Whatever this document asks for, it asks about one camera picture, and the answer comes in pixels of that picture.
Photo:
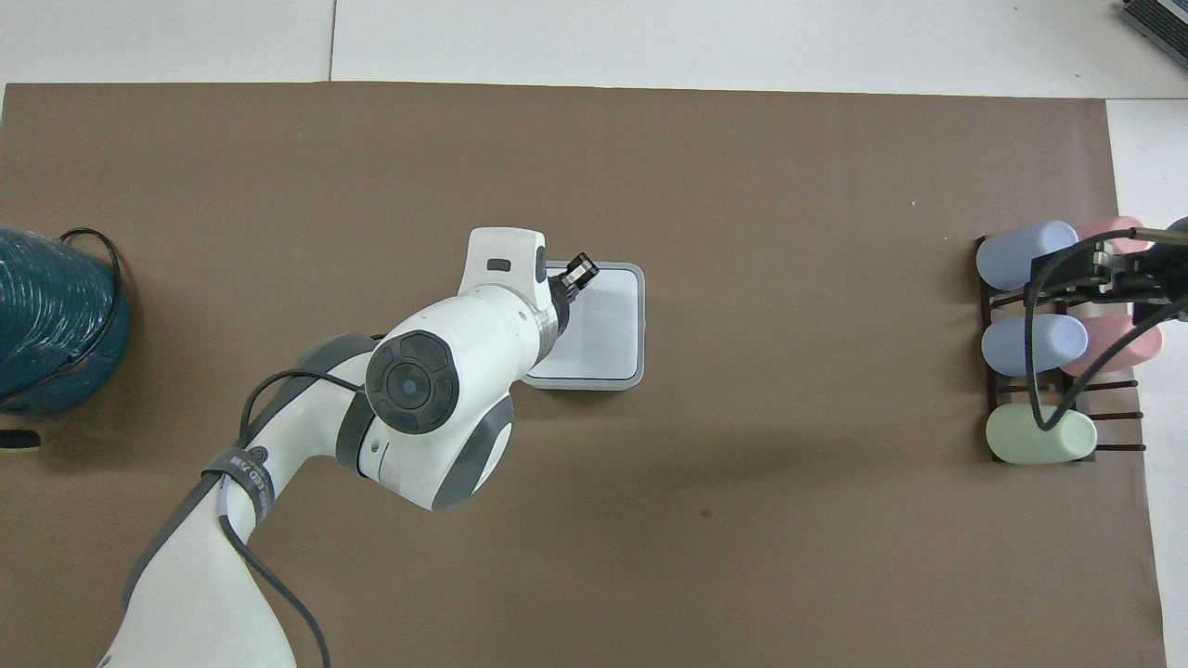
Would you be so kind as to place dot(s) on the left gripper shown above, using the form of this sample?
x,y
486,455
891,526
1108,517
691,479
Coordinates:
x,y
560,289

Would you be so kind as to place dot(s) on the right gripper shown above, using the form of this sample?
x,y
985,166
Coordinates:
x,y
1165,278

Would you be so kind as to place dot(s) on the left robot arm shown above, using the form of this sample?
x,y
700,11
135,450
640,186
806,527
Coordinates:
x,y
436,325

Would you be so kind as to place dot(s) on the white trash can grey rim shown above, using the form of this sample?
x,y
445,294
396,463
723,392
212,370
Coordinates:
x,y
603,334

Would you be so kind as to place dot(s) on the pink cup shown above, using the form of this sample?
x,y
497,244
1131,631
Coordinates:
x,y
1114,339
1109,229

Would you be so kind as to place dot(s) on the light blue cup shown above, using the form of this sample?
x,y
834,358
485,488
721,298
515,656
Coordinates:
x,y
1016,255
1049,345

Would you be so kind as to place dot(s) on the dark brown cup rack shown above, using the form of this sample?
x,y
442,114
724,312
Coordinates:
x,y
1118,447

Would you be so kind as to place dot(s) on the light green cup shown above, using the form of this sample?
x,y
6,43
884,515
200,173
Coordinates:
x,y
1016,436

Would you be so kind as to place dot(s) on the dark grey keyboard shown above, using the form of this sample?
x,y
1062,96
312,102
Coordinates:
x,y
1160,17

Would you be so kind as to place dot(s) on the teal ribbed bin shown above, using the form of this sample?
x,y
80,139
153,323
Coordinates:
x,y
46,315

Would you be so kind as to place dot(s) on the black stand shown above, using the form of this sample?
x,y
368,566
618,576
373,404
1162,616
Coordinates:
x,y
17,440

